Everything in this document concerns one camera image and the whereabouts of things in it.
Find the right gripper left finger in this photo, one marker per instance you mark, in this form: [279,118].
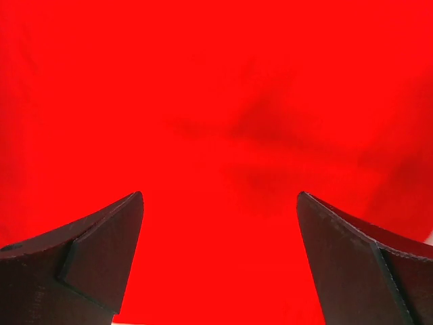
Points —
[75,274]

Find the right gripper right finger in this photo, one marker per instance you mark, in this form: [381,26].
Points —
[364,274]

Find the red t shirt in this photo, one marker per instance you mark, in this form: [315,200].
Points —
[219,113]

